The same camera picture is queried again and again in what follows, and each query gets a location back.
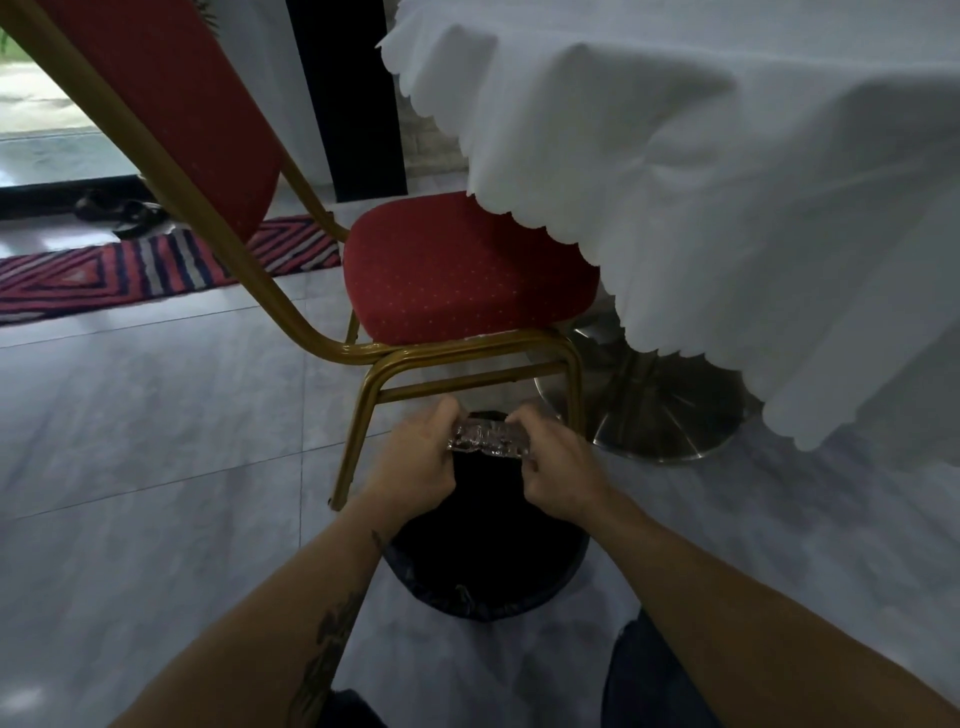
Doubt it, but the person's right hand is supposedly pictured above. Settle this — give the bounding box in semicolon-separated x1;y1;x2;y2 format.
507;402;618;527

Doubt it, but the person's left hand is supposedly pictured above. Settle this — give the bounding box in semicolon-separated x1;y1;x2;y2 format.
361;394;470;525

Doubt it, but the clear plastic wrapper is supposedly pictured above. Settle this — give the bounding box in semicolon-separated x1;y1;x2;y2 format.
446;417;535;460

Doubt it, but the person's right forearm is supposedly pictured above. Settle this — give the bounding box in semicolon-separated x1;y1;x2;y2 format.
571;489;960;728

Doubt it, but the person's left forearm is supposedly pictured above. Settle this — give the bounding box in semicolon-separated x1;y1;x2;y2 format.
111;489;411;728

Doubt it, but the round steel table base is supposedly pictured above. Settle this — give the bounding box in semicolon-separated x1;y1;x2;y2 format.
534;309;765;463

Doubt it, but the black trash bin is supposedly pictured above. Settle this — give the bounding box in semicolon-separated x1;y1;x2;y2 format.
382;411;591;622

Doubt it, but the red gold-framed banquet chair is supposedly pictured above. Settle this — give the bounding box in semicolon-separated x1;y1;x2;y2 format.
0;0;603;513

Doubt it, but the person's dark trousers leg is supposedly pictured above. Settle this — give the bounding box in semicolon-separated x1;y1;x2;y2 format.
601;609;723;728

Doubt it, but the white scalloped tablecloth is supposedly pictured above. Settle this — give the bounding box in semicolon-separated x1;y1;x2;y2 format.
377;0;960;472

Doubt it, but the striped red patterned rug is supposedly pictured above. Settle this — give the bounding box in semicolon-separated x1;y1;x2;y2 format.
0;215;342;326

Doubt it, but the black sandal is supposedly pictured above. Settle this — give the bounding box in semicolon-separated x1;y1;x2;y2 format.
111;201;171;241
72;189;140;223

